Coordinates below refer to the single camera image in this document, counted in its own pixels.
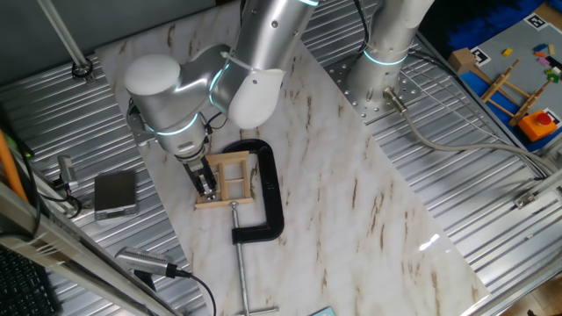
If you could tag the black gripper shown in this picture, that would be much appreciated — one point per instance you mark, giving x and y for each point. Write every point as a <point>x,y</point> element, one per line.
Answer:
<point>199,171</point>

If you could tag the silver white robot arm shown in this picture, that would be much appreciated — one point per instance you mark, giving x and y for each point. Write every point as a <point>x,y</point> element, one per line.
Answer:
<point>263,44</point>

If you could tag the black cast iron C-clamp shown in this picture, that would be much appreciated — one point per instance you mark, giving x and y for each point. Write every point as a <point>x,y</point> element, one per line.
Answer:
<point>270,184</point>

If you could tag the silver digital kitchen scale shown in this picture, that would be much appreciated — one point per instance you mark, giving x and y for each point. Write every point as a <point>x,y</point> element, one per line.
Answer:
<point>115,191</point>

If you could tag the white marble pattern board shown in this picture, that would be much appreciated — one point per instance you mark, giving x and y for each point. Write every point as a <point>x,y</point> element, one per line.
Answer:
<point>329,197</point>

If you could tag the aluminium extrusion beam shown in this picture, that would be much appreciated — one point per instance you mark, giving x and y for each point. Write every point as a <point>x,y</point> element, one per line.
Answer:
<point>66,248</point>

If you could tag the blue flat device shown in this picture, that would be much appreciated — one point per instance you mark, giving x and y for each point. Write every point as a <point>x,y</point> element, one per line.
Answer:
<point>322,312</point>

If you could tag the orange rod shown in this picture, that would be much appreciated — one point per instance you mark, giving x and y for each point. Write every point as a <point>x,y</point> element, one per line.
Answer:
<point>9,169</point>

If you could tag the black keyboard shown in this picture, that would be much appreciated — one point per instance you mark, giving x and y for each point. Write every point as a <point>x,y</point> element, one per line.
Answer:
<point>22,289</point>

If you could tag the grey metal pole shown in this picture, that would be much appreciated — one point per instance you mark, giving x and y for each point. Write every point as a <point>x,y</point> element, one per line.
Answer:
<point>62,30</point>

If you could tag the tan cardboard block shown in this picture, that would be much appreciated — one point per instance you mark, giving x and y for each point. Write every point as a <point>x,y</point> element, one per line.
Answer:
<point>461,61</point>

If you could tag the black white fiducial marker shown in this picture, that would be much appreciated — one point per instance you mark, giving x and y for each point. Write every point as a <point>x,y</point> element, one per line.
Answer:
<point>554,117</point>
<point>536,22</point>
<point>481,56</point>

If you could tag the wooden easel rack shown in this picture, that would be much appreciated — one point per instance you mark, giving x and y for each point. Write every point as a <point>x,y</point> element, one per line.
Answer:
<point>498,85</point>

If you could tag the blue foam panel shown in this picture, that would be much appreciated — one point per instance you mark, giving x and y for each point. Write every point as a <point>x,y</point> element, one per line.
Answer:
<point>483,26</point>

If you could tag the small yellow brick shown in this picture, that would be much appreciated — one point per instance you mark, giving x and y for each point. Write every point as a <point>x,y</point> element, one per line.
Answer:
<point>507,52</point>

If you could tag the orange box with red button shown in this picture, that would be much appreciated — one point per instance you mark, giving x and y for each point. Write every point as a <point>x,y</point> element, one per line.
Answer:
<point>533,129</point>

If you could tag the grey brick baseplate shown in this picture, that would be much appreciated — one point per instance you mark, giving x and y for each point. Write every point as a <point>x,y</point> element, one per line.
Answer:
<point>522,66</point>

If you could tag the small orange brick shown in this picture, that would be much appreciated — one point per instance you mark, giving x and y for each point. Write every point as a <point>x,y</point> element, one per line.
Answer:
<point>539,54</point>

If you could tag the small pink brick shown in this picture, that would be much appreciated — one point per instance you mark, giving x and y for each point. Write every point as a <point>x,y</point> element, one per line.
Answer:
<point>544,62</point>

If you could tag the small blue brick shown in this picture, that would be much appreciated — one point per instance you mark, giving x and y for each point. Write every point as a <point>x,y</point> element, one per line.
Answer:
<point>540,47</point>

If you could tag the small green brick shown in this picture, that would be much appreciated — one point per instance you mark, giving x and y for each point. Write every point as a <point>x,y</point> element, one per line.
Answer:
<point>553,77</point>

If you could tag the small white brick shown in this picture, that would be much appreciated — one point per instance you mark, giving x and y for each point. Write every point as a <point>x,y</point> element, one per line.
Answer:
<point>556,70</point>

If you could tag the small tan brick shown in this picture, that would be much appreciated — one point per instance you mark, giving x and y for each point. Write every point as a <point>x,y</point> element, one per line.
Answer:
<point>551,49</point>

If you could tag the wooden miniature window frame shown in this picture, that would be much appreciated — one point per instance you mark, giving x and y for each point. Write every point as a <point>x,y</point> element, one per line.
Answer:
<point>232,157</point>

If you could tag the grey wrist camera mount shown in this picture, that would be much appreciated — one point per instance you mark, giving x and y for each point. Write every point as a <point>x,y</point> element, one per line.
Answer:
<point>140,131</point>

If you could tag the small grey camera on clamp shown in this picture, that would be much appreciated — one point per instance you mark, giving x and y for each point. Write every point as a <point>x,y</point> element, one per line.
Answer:
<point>67,169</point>

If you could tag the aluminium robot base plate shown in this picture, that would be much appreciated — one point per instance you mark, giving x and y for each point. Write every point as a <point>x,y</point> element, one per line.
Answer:
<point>347,88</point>

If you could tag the aluminium corner bracket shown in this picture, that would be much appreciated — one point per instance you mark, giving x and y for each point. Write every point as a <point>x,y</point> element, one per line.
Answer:
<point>524,199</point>

